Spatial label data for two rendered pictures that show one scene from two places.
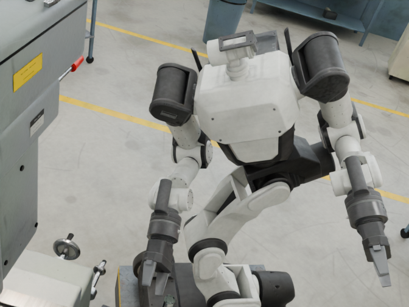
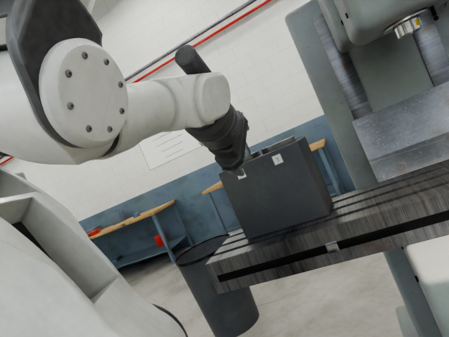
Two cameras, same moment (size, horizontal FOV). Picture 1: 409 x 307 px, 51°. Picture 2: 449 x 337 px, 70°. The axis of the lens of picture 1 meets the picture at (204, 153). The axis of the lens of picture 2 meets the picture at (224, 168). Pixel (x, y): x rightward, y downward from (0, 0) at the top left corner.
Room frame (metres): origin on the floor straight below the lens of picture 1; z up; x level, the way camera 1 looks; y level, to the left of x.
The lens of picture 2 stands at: (1.38, 0.25, 1.20)
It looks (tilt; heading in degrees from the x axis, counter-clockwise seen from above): 2 degrees down; 202
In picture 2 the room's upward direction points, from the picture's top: 24 degrees counter-clockwise
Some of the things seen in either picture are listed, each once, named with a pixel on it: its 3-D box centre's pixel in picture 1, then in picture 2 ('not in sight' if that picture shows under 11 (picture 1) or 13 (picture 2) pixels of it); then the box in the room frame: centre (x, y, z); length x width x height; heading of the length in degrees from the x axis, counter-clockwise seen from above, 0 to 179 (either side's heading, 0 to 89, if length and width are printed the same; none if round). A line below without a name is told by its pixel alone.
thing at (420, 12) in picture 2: not in sight; (405, 21); (0.59, 0.43, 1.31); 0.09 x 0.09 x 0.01
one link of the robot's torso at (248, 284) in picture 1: (231, 290); not in sight; (1.17, -0.28, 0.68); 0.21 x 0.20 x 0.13; 111
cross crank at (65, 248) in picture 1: (62, 256); not in sight; (1.09, 0.43, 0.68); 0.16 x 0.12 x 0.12; 1
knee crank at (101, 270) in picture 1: (95, 278); not in sight; (1.12, 0.29, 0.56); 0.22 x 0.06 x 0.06; 1
